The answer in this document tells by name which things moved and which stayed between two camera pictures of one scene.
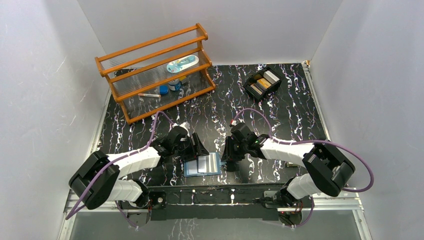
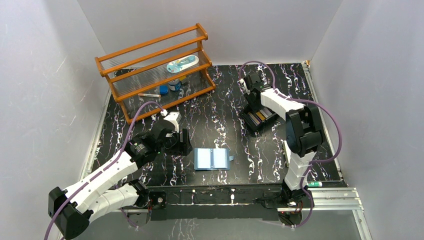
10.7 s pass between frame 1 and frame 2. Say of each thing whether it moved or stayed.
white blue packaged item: stayed
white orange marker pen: stayed
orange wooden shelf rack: stayed
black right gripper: moved
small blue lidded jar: stayed
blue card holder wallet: moved
